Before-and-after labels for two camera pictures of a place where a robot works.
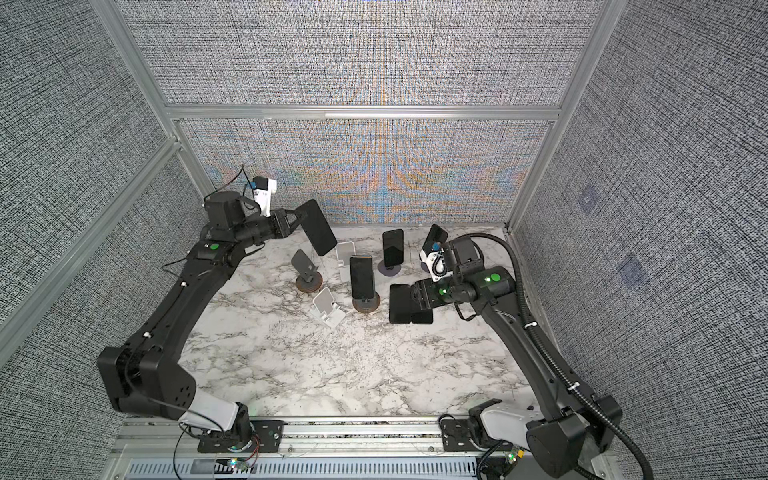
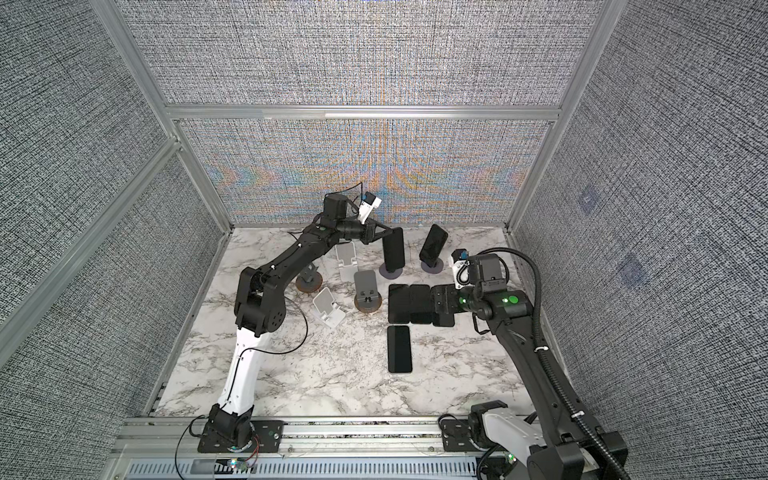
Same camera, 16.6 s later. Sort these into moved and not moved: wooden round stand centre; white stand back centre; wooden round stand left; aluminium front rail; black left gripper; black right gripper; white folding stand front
Moved: black left gripper; black right gripper
Not moved: white folding stand front; wooden round stand left; white stand back centre; aluminium front rail; wooden round stand centre
